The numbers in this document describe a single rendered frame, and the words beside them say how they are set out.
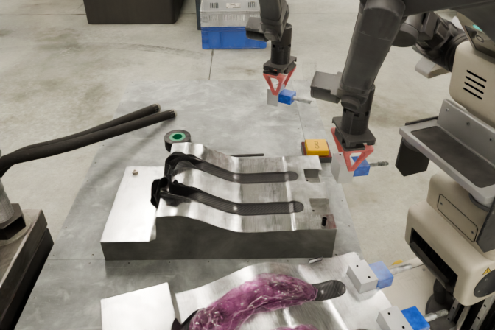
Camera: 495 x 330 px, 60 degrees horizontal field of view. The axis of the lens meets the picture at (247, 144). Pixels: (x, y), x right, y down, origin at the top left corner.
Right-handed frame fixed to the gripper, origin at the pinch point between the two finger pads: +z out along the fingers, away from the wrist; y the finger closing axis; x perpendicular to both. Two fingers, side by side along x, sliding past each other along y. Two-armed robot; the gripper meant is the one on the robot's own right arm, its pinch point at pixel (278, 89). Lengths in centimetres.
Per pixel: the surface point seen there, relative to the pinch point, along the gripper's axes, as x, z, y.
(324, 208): 27.9, 8.6, 34.3
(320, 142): 16.6, 10.8, 5.6
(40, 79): -251, 93, -93
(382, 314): 46, 7, 57
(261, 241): 19, 10, 49
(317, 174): 22.2, 7.7, 24.4
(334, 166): 27.1, 1.0, 27.6
